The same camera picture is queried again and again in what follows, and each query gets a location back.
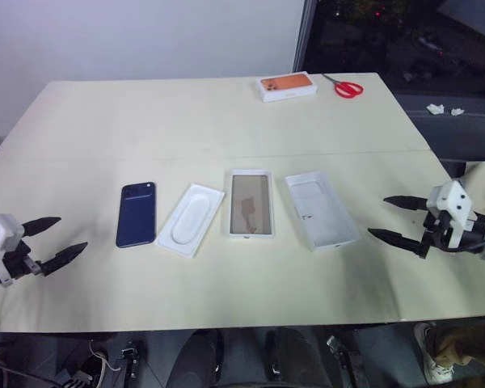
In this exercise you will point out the white sneaker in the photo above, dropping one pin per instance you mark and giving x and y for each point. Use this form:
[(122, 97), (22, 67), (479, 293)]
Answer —
[(434, 368)]

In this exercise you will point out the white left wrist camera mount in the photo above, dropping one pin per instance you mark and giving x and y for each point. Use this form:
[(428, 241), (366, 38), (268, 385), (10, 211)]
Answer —
[(0, 234)]

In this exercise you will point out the white box with orange phone print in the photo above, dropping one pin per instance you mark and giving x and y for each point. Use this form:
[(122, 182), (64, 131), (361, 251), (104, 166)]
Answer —
[(287, 87)]

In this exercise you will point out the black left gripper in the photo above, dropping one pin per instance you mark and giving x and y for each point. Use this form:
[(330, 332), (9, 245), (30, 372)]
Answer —
[(15, 262)]

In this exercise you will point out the white box lid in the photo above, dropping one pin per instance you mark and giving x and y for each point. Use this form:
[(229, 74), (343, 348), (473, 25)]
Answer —
[(321, 210)]

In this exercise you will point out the dark rounded shape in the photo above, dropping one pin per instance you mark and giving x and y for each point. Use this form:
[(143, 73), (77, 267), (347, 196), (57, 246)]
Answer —
[(198, 357), (293, 357)]

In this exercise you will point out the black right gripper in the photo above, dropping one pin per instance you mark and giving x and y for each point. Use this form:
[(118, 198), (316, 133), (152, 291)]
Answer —
[(430, 237)]

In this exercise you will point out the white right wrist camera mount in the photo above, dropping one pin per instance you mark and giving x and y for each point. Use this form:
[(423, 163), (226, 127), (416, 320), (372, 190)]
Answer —
[(452, 200)]

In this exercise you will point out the black metal clamp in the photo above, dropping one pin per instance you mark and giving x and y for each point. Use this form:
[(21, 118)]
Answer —
[(129, 357), (341, 349)]

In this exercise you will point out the dark blue smartphone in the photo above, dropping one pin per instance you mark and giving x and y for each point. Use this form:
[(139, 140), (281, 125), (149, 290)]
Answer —
[(136, 214)]

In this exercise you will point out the brown trouser leg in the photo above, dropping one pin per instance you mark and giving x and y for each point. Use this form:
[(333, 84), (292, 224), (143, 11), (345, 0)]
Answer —
[(469, 339)]

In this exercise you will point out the grey window frame post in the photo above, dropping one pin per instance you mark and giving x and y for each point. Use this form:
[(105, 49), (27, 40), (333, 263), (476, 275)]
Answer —
[(305, 36)]

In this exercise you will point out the crumpled white paper scrap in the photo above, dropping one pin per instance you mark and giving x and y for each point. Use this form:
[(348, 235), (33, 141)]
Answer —
[(435, 108), (456, 111)]

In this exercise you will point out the white phone box base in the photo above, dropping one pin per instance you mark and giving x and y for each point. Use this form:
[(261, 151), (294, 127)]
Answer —
[(251, 206)]

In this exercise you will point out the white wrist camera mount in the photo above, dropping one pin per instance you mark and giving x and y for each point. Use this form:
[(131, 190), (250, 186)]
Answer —
[(452, 200), (0, 234)]

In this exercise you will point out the white moulded insert tray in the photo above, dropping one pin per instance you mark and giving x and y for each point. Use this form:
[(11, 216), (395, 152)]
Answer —
[(190, 220)]

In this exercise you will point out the black white-striped object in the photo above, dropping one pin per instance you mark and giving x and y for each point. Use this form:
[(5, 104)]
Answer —
[(81, 376)]

